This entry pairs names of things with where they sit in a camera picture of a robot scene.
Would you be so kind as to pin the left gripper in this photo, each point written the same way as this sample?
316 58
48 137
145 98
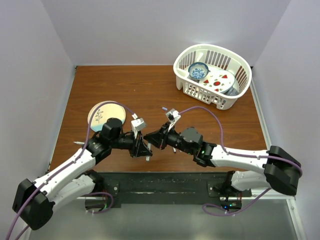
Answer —
138 146

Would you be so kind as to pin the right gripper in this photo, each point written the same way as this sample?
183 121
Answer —
164 133

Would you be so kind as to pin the lilac white marker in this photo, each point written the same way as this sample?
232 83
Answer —
78 142

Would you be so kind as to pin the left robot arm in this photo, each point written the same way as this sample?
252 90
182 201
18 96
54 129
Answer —
36 201

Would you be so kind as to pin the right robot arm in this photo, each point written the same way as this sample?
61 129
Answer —
273 168

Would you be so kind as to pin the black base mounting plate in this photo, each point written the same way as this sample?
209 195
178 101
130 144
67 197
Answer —
165 188

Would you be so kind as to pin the round cream blue plate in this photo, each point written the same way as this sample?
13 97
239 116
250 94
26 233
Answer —
105 112

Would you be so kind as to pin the blue patterned bowl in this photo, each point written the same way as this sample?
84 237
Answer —
198 70

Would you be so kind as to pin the watermelon pattern plate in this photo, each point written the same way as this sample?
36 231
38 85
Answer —
218 81

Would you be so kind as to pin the grey dish in basket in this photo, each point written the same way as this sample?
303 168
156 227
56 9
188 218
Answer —
233 91

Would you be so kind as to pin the white plastic dish basket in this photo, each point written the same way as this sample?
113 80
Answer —
215 57

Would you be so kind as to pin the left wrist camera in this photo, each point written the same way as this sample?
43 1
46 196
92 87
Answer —
137 125

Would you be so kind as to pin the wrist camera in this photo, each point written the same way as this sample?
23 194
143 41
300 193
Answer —
173 117
137 125

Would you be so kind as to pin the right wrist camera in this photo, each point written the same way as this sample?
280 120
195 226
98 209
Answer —
173 117

